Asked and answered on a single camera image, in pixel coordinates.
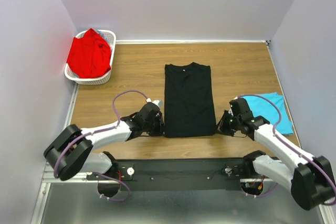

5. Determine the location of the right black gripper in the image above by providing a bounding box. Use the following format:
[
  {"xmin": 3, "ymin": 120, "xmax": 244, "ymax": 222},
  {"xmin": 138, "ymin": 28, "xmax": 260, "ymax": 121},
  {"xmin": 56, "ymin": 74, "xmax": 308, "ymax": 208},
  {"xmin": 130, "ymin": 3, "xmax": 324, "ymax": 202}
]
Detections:
[{"xmin": 212, "ymin": 109, "xmax": 241, "ymax": 136}]

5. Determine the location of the black t shirt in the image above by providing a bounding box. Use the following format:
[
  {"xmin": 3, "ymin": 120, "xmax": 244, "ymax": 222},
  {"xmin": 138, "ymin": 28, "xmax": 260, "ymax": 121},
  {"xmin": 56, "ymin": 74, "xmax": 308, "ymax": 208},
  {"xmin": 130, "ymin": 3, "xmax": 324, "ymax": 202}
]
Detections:
[{"xmin": 164, "ymin": 62, "xmax": 216, "ymax": 138}]

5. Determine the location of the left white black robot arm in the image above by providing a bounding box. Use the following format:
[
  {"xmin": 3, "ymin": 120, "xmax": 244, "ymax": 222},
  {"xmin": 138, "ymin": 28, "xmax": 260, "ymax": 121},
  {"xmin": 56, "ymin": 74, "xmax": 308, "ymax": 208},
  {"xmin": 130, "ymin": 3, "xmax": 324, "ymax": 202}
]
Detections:
[{"xmin": 43, "ymin": 99, "xmax": 163, "ymax": 181}]

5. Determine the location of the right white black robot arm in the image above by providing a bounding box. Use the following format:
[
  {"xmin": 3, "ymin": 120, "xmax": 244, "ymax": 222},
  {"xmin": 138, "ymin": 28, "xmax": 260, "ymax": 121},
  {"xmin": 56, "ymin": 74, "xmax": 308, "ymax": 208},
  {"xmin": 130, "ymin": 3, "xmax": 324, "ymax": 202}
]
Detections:
[{"xmin": 217, "ymin": 95, "xmax": 335, "ymax": 210}]

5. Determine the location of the folded turquoise t shirt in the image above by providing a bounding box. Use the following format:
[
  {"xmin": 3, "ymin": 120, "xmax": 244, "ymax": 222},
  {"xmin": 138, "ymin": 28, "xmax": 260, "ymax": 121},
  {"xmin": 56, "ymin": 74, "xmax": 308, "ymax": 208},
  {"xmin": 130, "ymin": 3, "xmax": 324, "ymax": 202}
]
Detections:
[{"xmin": 244, "ymin": 92, "xmax": 294, "ymax": 135}]

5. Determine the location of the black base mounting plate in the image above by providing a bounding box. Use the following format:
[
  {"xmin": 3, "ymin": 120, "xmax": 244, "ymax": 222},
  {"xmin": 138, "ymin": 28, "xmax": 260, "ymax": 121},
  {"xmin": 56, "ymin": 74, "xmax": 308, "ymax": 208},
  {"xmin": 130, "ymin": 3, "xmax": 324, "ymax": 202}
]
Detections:
[{"xmin": 86, "ymin": 158, "xmax": 266, "ymax": 192}]

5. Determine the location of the red t shirt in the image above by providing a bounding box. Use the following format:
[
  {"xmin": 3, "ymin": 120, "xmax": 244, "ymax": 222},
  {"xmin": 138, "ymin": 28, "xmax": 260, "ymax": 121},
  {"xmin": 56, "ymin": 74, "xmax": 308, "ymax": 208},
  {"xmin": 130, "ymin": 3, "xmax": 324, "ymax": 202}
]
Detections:
[{"xmin": 67, "ymin": 28, "xmax": 111, "ymax": 79}]

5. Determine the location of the white plastic laundry basket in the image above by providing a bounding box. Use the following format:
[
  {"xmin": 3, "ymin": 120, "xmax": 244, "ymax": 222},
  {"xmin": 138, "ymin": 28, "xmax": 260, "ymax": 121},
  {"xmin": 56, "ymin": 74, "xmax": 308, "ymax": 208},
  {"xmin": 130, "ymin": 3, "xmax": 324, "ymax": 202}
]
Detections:
[{"xmin": 65, "ymin": 28, "xmax": 116, "ymax": 85}]

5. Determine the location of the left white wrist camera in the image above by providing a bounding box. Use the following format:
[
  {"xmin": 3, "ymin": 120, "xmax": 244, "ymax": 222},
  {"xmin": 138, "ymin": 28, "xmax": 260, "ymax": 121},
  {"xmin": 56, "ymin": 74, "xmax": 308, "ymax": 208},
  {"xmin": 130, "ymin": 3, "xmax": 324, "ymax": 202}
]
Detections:
[{"xmin": 146, "ymin": 98, "xmax": 163, "ymax": 108}]

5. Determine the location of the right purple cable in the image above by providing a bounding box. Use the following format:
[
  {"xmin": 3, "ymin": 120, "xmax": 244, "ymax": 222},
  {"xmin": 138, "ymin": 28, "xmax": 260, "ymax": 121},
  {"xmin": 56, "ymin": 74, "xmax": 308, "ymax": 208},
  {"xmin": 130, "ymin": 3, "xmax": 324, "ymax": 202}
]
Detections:
[{"xmin": 236, "ymin": 93, "xmax": 336, "ymax": 206}]

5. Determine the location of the purple cable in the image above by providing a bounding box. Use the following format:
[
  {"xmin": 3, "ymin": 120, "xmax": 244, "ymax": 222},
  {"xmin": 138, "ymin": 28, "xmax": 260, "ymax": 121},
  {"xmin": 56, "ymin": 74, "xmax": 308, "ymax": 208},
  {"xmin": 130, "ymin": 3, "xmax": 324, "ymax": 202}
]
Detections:
[
  {"xmin": 236, "ymin": 93, "xmax": 336, "ymax": 206},
  {"xmin": 53, "ymin": 90, "xmax": 152, "ymax": 202}
]

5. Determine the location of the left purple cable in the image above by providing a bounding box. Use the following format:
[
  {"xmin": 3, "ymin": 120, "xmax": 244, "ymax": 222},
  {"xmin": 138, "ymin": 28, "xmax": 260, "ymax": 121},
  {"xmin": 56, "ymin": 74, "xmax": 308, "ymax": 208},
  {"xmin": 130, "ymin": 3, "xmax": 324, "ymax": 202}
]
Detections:
[{"xmin": 53, "ymin": 90, "xmax": 152, "ymax": 202}]

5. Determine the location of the aluminium extrusion rail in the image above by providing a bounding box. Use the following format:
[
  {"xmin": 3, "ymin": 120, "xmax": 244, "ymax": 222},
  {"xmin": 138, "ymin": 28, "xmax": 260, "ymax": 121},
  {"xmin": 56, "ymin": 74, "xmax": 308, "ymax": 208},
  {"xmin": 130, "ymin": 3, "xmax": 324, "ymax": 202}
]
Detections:
[{"xmin": 41, "ymin": 158, "xmax": 323, "ymax": 183}]

